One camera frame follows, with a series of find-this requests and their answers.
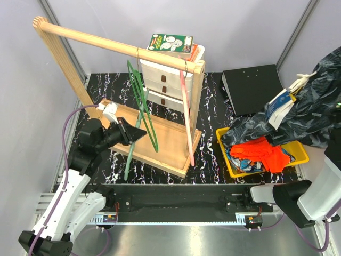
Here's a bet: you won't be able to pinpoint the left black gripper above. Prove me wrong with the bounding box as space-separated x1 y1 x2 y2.
96 117 147 153

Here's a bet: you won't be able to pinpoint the dark green hanger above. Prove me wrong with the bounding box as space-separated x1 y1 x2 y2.
127 60 159 152

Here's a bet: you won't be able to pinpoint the wooden clothes rack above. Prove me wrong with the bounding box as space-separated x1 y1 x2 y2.
33 17 205 178

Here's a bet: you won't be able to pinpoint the light green hanger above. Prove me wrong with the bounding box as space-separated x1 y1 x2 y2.
124 106 145 181

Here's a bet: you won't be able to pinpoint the pink hanger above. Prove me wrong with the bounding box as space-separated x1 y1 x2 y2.
180 70 194 166

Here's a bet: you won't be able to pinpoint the patterned blue orange shorts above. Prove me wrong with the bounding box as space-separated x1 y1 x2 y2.
225 147 295 173

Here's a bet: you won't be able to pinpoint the dark grey patterned shorts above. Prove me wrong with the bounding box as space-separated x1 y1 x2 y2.
221 48 340 148

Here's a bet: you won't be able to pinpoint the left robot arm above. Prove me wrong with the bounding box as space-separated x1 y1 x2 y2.
19 117 147 255

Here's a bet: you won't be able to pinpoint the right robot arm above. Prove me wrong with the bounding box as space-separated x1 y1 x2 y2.
242 127 340 228

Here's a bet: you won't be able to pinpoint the white drawer unit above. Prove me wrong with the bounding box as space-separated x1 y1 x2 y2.
139 44 206 111

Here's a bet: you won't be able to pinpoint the green book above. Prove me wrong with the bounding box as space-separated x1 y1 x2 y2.
147 33 193 58

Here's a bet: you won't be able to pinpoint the orange book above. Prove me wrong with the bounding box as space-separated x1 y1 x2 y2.
186 43 199 61

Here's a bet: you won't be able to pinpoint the yellow plastic tray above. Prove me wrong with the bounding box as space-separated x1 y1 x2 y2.
216 127 310 178

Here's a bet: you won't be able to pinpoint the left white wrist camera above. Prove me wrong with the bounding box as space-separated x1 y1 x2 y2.
97 101 118 124

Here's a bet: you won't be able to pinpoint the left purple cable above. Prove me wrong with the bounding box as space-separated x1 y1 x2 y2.
26 103 112 256

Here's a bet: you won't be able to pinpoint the purple cable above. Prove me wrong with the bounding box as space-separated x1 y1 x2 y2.
26 103 112 256
291 202 341 253

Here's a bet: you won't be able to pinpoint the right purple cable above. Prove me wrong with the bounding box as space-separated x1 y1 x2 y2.
291 202 341 253

